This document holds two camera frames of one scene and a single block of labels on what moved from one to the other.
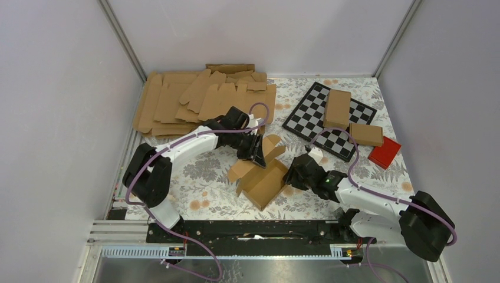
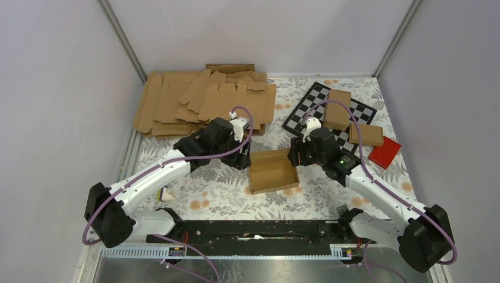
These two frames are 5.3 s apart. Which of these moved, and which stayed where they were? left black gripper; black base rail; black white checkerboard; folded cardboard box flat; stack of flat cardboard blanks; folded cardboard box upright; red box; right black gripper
Moved: right black gripper; left black gripper
Stayed: black white checkerboard; folded cardboard box upright; black base rail; red box; stack of flat cardboard blanks; folded cardboard box flat
